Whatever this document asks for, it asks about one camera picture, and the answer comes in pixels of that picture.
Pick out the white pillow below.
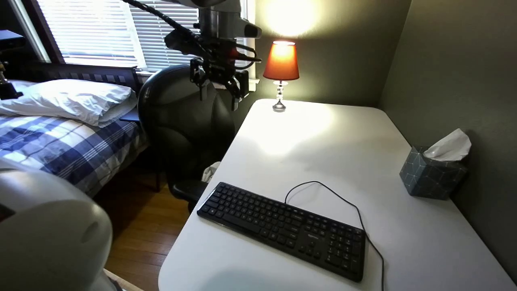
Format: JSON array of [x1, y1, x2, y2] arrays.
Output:
[[0, 79, 138, 128]]

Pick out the black office chair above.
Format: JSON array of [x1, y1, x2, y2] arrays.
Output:
[[120, 65, 237, 213]]

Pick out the black keyboard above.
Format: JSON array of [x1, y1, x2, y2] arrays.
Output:
[[197, 182, 367, 283]]

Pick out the white cloth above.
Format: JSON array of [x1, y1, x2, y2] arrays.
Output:
[[201, 161, 221, 183]]

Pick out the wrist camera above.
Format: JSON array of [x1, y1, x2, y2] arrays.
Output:
[[164, 29, 203, 56]]

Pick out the window with white blinds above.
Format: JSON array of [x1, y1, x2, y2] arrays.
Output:
[[7, 0, 258, 74]]

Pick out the blue plaid blanket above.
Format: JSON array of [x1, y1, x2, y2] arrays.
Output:
[[0, 115, 149, 198]]

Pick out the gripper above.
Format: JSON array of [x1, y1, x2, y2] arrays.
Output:
[[189, 39, 250, 112]]

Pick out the bed with dark headboard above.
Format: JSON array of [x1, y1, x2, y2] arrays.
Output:
[[0, 61, 151, 198]]

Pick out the white tissue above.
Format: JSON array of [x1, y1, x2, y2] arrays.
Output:
[[422, 129, 472, 162]]

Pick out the dark patterned tissue box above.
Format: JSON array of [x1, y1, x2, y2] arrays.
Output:
[[399, 145, 469, 201]]

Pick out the table lamp with orange shade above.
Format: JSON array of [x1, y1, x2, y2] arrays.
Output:
[[263, 40, 301, 113]]

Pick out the black cable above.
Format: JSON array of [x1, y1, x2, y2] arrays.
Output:
[[284, 181, 385, 291]]

